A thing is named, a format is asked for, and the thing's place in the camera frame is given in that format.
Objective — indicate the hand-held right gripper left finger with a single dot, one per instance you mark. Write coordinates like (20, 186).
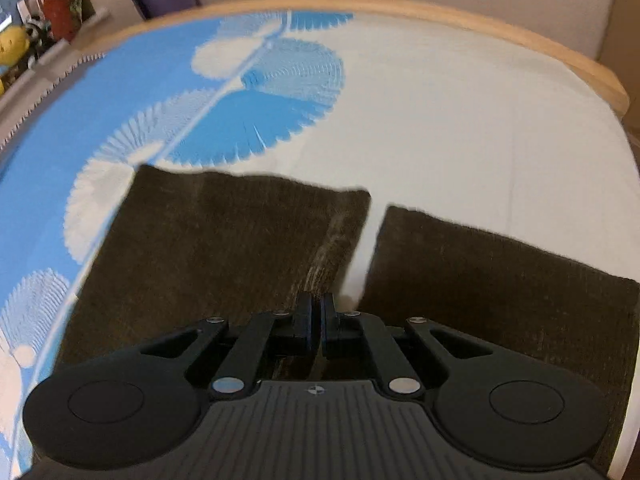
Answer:
(306, 327)

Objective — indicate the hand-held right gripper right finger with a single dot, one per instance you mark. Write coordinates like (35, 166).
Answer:
(327, 327)

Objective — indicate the blue and white printed bedsheet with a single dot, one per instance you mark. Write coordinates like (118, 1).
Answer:
(450, 135)

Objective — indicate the grey bedside shelf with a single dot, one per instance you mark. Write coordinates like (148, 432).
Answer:
(40, 80)

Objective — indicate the yellow plush toy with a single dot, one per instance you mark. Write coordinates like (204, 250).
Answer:
(11, 45)

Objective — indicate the wooden bed frame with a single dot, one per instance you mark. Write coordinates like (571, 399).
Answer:
(500, 22)

